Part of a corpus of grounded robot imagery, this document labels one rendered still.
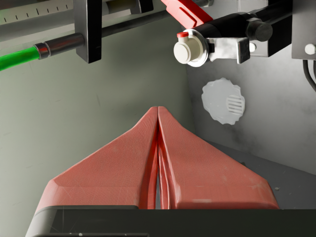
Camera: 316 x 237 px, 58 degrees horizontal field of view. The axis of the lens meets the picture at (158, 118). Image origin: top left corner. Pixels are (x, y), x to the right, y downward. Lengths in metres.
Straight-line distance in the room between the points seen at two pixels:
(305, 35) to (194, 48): 0.15
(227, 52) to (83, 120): 0.34
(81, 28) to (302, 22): 0.25
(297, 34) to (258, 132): 0.30
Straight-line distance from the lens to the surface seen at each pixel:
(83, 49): 0.39
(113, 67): 0.51
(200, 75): 0.62
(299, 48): 0.33
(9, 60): 0.35
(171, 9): 0.26
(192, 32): 0.21
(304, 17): 0.33
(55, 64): 0.46
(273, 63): 0.52
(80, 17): 0.37
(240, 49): 0.19
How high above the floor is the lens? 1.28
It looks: 35 degrees down
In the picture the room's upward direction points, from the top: 120 degrees counter-clockwise
